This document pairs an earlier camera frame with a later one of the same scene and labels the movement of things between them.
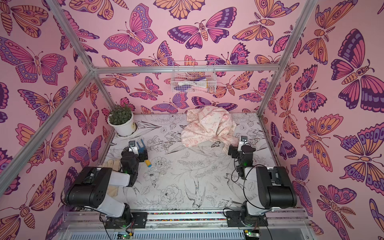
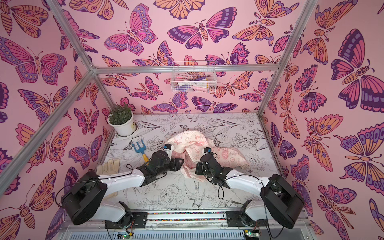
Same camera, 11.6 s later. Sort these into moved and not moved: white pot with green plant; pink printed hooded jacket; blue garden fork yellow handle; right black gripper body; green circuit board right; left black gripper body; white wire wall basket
Moved: left black gripper body; pink printed hooded jacket; right black gripper body
Not moved: blue garden fork yellow handle; white pot with green plant; green circuit board right; white wire wall basket
